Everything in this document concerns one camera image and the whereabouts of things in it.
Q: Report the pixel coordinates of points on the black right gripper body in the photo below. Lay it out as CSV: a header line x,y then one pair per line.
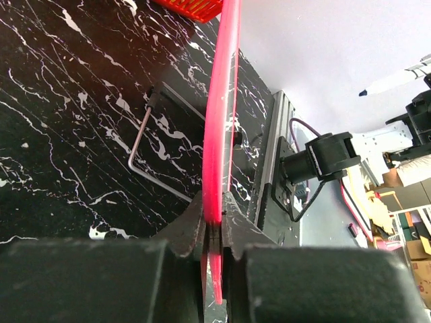
x,y
417,119

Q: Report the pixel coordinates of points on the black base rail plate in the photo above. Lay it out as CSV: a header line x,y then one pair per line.
x,y
274,208

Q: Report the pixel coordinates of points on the red plastic shopping basket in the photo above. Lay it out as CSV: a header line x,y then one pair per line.
x,y
197,10

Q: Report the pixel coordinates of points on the white blue whiteboard marker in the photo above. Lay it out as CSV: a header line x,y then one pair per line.
x,y
399,78

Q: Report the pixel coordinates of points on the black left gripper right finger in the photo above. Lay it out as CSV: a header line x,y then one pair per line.
x,y
265,282

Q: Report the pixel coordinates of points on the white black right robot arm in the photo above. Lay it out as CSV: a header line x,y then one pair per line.
x,y
327,157

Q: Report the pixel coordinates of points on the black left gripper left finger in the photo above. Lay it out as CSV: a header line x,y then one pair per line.
x,y
137,280

